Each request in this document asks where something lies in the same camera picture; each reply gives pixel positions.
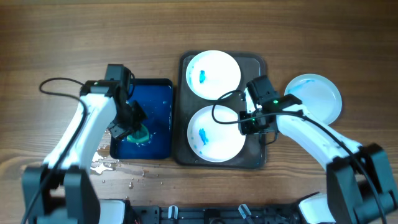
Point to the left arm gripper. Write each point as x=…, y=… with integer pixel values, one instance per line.
x=119, y=132

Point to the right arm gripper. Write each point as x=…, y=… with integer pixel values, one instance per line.
x=247, y=129

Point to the green scrubbing sponge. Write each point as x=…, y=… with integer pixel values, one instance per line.
x=139, y=136

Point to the pinkish white plate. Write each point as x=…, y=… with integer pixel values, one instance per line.
x=211, y=141

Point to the grey white plate bottom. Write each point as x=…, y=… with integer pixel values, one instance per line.
x=318, y=94

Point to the white plate top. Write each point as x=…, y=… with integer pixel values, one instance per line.
x=212, y=73

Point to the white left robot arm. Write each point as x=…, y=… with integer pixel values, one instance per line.
x=60, y=190

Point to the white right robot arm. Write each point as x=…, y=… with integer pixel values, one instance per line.
x=360, y=186

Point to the blue tray with water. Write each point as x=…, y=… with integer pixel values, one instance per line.
x=155, y=96

